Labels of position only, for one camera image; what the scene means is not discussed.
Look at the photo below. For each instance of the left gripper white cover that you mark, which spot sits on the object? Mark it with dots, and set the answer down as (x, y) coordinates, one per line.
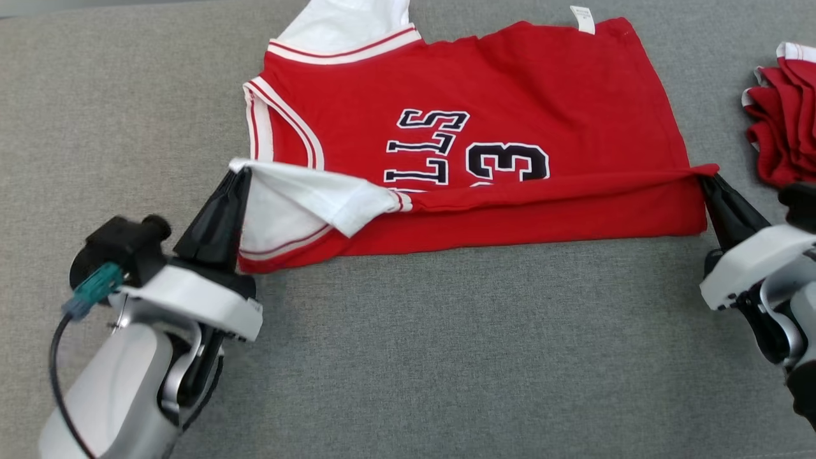
(197, 296)

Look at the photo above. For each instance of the crumpled red white garment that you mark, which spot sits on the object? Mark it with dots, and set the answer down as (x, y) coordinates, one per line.
(784, 115)

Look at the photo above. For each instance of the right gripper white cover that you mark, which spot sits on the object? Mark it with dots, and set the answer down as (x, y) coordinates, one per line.
(752, 258)

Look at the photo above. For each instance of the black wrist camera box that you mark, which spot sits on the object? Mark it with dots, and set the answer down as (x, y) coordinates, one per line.
(121, 245)
(800, 204)

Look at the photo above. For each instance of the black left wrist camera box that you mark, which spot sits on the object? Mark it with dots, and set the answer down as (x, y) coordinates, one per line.
(121, 245)

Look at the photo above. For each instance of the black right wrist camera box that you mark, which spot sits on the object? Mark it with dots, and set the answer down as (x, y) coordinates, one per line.
(800, 204)

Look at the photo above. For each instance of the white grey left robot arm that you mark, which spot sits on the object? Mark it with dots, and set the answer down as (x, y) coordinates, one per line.
(121, 382)

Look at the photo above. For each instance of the red white basketball jersey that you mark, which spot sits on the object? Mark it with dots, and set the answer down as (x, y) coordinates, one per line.
(510, 83)

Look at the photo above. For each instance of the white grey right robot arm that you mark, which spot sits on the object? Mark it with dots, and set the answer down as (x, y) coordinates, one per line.
(803, 306)

